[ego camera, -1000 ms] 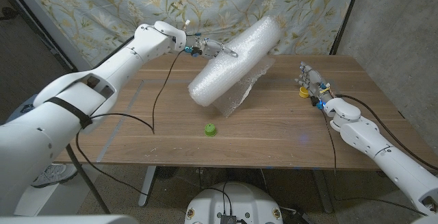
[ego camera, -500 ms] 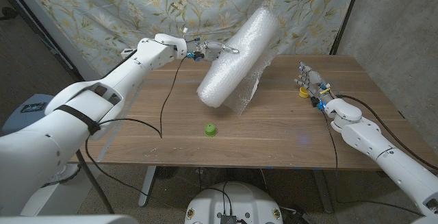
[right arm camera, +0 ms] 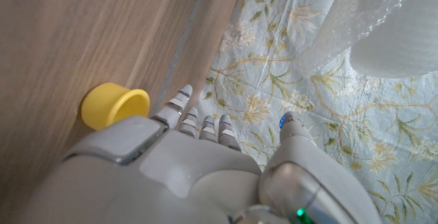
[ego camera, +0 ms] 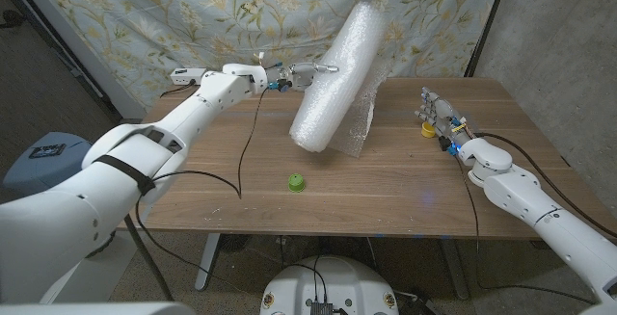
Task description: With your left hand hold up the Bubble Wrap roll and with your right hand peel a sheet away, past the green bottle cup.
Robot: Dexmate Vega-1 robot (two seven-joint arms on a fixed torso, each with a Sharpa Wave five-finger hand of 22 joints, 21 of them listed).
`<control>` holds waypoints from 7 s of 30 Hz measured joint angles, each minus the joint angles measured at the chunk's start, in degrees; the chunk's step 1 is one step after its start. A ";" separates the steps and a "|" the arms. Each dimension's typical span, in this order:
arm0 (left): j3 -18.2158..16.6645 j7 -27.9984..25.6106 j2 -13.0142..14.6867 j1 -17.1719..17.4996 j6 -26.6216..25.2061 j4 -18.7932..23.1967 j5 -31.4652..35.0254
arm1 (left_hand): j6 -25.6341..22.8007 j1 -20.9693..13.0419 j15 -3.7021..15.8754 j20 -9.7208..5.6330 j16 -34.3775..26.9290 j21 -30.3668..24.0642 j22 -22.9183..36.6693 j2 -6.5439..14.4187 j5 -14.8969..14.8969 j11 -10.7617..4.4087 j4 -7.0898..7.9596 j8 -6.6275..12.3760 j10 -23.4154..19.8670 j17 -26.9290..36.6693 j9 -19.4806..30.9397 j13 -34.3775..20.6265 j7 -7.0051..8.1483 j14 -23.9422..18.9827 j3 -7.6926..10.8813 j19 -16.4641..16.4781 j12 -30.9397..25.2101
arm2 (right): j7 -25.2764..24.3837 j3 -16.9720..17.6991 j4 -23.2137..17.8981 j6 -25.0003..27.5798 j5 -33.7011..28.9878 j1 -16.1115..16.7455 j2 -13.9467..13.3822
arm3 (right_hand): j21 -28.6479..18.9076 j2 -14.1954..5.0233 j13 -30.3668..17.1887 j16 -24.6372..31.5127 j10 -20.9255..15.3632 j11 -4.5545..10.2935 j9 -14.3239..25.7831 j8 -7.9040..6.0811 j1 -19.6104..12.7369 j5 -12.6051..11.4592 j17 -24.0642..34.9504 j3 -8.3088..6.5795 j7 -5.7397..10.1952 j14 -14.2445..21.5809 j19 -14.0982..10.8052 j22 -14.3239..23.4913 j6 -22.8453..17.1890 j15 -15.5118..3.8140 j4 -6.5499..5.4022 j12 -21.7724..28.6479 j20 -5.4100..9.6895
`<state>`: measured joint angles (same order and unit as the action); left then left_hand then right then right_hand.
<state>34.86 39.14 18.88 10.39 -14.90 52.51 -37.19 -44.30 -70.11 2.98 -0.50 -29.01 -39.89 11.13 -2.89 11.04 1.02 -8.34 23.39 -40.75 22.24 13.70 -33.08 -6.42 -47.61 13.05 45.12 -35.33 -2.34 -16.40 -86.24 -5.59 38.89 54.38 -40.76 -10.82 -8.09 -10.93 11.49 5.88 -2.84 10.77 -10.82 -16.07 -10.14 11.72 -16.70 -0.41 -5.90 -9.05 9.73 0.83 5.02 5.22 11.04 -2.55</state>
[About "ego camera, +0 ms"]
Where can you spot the clear bubble wrap roll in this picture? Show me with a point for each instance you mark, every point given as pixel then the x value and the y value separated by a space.
pixel 337 79

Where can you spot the grey corner post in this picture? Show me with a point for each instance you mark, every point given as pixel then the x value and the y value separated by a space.
pixel 79 50

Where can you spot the white table leg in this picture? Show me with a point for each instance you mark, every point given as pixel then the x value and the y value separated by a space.
pixel 208 262

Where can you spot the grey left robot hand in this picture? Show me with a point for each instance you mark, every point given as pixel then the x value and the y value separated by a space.
pixel 301 76

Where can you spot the white domed robot base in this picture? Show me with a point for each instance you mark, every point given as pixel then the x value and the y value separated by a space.
pixel 330 281

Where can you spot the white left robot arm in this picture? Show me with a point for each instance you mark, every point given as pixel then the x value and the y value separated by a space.
pixel 72 218

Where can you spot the grey hub box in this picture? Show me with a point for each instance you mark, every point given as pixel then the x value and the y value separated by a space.
pixel 321 308

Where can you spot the black backdrop stand pole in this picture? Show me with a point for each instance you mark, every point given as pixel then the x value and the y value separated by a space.
pixel 487 23

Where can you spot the black power brick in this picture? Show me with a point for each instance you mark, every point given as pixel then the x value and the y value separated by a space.
pixel 417 305

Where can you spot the yellow bottle cap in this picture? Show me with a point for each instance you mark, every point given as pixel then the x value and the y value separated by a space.
pixel 426 132

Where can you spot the white power strip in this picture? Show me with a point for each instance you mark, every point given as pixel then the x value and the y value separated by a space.
pixel 185 76

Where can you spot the floral printed backdrop cloth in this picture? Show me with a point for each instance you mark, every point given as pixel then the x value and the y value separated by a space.
pixel 241 16

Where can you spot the white robot torso edge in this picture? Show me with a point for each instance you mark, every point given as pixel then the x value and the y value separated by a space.
pixel 96 309

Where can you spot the black wall fixture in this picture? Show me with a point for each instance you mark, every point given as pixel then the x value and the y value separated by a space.
pixel 10 18

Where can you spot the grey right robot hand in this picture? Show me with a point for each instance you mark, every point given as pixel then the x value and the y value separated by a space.
pixel 441 115

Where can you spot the grey table leg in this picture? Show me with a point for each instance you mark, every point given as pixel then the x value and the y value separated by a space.
pixel 455 271

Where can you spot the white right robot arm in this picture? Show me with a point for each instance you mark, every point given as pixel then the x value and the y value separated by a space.
pixel 549 214

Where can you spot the green bottle cap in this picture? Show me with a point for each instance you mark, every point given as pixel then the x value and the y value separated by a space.
pixel 296 183

